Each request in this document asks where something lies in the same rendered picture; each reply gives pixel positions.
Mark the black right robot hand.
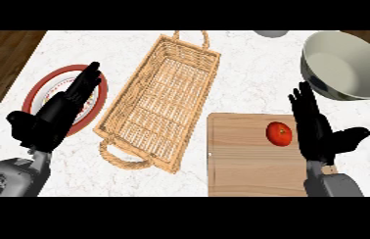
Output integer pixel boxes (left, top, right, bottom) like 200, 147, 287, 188
287, 81, 370, 166

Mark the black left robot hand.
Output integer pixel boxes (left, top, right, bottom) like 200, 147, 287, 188
6, 61, 104, 154

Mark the small grey round object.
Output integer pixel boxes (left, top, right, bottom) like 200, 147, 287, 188
253, 30, 289, 39

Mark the red tomato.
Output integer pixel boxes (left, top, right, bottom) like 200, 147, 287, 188
264, 120, 295, 148

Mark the red rimmed white plate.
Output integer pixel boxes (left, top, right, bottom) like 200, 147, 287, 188
20, 64, 110, 138

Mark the wooden cutting board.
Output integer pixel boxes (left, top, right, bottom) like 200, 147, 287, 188
206, 112, 337, 198

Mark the large grey bowl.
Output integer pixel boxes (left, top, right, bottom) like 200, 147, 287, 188
299, 30, 370, 102

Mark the wicker basket with handles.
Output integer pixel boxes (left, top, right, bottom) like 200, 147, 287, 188
93, 30, 222, 174

